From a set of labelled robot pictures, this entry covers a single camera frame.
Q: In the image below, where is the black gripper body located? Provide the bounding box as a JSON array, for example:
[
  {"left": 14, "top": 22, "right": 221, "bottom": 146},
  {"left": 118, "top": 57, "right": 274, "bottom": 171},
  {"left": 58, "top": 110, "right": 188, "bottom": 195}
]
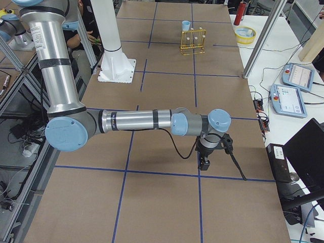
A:
[{"left": 195, "top": 138, "right": 218, "bottom": 157}]

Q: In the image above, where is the light blue cup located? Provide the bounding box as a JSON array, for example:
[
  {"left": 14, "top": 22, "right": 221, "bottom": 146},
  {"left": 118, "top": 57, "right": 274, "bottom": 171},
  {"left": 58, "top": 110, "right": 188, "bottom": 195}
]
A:
[{"left": 182, "top": 20, "right": 191, "bottom": 31}]

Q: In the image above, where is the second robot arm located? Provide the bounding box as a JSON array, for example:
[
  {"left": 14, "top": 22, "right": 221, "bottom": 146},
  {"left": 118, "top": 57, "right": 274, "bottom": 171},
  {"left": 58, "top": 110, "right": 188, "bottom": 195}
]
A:
[{"left": 1, "top": 9, "right": 34, "bottom": 51}]

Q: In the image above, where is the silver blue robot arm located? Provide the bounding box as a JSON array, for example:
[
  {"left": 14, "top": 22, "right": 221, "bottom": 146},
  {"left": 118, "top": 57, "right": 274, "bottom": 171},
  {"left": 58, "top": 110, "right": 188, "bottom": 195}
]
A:
[{"left": 16, "top": 1, "right": 233, "bottom": 160}]

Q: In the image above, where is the orange black connector box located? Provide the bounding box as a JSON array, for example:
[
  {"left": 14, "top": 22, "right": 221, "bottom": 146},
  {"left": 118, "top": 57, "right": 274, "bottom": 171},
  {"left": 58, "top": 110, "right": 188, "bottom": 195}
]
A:
[{"left": 253, "top": 99, "right": 264, "bottom": 111}]

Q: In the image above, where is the black computer box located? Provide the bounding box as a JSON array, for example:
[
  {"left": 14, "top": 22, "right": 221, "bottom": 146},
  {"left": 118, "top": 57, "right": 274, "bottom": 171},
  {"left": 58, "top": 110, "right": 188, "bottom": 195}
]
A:
[{"left": 266, "top": 143, "right": 300, "bottom": 183}]

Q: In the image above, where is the lower teach pendant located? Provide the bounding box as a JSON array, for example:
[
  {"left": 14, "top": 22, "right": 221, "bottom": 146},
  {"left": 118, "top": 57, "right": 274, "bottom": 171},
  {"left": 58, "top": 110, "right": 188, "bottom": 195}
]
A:
[{"left": 270, "top": 84, "right": 307, "bottom": 118}]

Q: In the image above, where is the teach pendant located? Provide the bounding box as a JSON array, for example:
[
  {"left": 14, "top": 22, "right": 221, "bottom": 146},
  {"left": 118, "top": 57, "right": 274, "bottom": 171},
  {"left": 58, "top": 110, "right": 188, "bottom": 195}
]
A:
[
  {"left": 281, "top": 63, "right": 315, "bottom": 92},
  {"left": 270, "top": 84, "right": 307, "bottom": 118}
]

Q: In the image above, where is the black monitor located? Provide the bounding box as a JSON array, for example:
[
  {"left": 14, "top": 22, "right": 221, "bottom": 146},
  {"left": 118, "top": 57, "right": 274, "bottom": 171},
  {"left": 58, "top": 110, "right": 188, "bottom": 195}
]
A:
[{"left": 280, "top": 118, "right": 323, "bottom": 211}]

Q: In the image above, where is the upper teach pendant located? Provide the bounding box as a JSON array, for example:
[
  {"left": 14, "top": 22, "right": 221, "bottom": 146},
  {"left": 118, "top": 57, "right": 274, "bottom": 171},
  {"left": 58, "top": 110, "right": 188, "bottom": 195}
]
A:
[{"left": 281, "top": 63, "right": 315, "bottom": 92}]

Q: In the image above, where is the yellow rimmed bowl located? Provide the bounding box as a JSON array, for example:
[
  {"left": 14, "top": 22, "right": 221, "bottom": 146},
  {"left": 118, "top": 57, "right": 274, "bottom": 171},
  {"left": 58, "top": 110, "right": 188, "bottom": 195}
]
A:
[{"left": 234, "top": 26, "right": 257, "bottom": 45}]

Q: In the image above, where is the red thermos bottle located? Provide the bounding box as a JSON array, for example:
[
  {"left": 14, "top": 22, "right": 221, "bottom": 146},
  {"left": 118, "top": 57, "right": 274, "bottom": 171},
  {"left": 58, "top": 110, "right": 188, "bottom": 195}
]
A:
[{"left": 233, "top": 2, "right": 247, "bottom": 26}]

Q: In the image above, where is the wooden beam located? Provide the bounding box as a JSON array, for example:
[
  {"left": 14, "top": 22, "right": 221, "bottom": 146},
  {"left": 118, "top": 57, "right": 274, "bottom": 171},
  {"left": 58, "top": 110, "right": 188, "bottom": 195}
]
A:
[{"left": 298, "top": 0, "right": 324, "bottom": 63}]

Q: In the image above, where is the person in black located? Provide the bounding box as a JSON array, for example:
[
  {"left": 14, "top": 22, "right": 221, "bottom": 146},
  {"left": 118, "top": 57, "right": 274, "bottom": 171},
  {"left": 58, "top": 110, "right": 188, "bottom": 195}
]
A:
[{"left": 62, "top": 0, "right": 105, "bottom": 87}]

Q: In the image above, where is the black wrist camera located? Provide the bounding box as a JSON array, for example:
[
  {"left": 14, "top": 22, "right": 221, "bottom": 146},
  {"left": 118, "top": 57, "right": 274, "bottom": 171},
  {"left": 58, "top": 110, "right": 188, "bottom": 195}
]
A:
[{"left": 198, "top": 156, "right": 210, "bottom": 171}]

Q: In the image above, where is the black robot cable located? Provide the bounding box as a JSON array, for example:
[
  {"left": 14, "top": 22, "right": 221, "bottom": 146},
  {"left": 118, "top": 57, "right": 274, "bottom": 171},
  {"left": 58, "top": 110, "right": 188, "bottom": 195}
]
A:
[{"left": 131, "top": 128, "right": 248, "bottom": 181}]

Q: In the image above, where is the gold wire cup holder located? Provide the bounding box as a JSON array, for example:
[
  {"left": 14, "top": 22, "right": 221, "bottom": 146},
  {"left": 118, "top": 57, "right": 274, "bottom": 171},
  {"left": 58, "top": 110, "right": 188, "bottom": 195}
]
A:
[{"left": 180, "top": 27, "right": 207, "bottom": 56}]

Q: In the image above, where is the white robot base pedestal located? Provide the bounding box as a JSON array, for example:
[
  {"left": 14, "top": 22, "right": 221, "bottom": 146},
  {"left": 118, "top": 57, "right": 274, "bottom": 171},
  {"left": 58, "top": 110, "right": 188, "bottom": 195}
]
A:
[{"left": 91, "top": 0, "right": 136, "bottom": 84}]

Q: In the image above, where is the aluminium frame post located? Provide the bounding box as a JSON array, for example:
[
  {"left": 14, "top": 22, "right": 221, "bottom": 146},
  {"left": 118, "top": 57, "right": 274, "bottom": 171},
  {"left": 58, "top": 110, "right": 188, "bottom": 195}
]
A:
[{"left": 242, "top": 0, "right": 287, "bottom": 78}]

